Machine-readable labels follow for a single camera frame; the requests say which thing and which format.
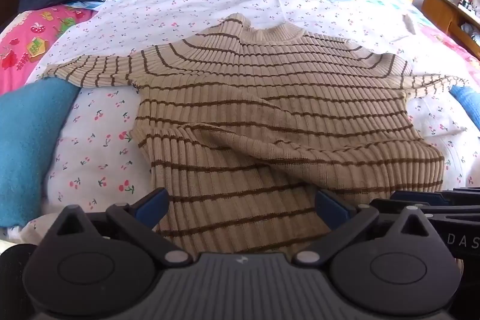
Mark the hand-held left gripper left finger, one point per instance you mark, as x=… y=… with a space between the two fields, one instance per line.
x=154 y=203

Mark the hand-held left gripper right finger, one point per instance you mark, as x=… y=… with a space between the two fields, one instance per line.
x=332 y=208

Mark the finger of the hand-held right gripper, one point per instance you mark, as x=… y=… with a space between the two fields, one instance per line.
x=416 y=196

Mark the beige brown-striped ribbed sweater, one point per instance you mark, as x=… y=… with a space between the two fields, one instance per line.
x=262 y=98

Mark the small blue cloth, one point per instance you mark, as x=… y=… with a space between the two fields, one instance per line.
x=468 y=102

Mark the large blue towel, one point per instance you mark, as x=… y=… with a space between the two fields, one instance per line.
x=26 y=140

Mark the small beige cloth piece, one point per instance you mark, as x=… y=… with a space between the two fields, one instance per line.
x=409 y=24

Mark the white cherry-print bed sheet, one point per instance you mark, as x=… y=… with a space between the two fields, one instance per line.
x=150 y=16

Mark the wooden bedside shelf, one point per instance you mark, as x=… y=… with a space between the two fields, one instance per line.
x=438 y=9

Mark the small figurine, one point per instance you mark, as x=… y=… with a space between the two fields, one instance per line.
x=467 y=1

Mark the pink printed blanket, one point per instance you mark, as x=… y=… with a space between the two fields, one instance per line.
x=22 y=42

